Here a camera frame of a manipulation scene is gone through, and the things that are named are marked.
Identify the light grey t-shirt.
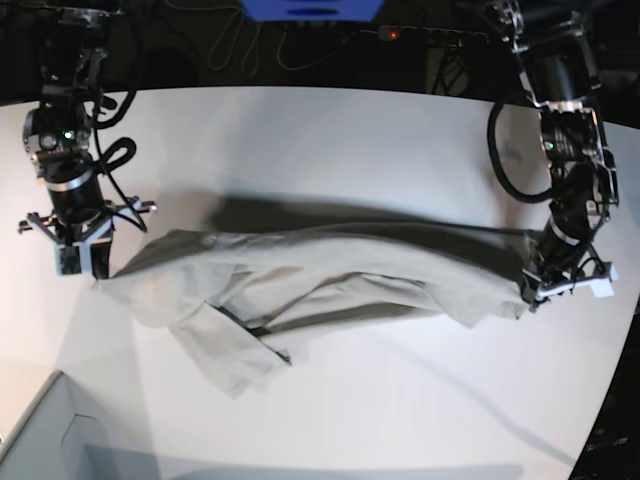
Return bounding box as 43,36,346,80
99,222,527,397

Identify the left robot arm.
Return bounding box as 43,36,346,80
471,1,619,311

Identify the blue box at top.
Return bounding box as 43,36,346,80
240,0,385,22

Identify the grey bin at corner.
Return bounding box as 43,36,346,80
1,371,161,479

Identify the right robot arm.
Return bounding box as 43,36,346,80
18,1,157,280

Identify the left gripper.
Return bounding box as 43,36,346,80
519,245,619,313

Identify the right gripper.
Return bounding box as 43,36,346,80
18,196,157,279

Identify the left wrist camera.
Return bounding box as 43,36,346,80
589,270,619,298

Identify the black power strip red light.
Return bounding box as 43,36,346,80
376,25,489,48

